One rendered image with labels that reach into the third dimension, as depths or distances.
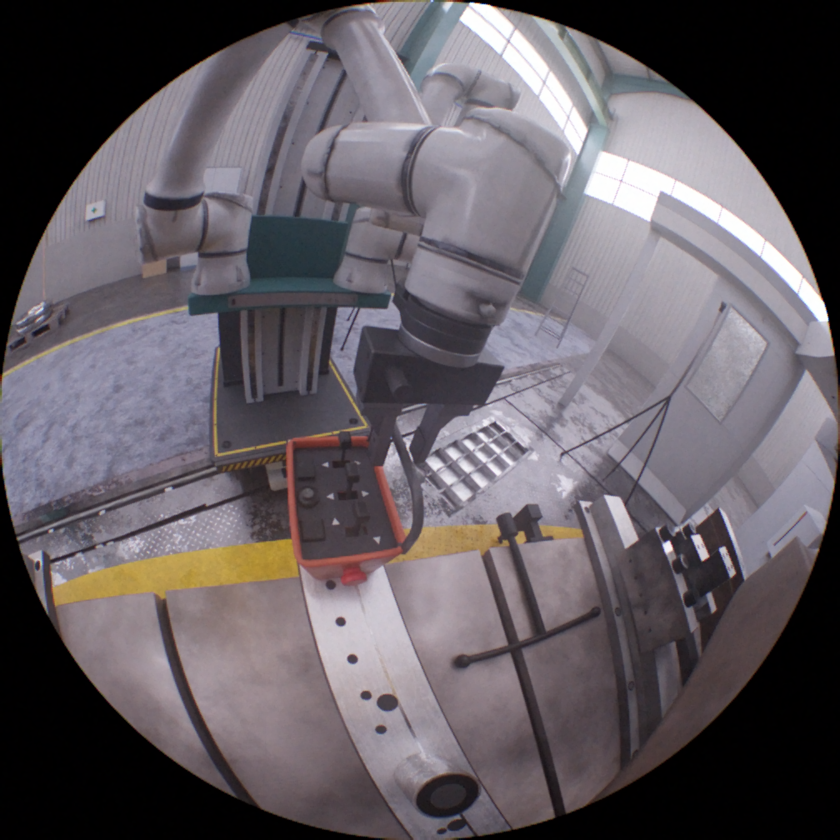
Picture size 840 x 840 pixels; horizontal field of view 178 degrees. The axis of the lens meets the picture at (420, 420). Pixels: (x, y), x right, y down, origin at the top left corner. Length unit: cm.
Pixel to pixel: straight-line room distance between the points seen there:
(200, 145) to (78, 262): 642
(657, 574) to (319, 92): 198
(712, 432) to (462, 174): 317
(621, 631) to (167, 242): 185
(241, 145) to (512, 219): 642
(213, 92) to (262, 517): 137
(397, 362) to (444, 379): 5
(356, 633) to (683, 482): 327
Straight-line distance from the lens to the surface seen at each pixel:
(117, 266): 671
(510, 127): 21
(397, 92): 46
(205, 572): 125
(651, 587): 116
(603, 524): 140
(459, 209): 19
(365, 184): 24
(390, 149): 23
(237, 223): 81
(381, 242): 89
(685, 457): 326
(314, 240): 99
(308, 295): 86
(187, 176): 70
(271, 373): 125
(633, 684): 136
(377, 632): 44
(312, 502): 36
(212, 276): 82
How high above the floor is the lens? 112
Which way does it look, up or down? 38 degrees down
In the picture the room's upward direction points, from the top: 22 degrees clockwise
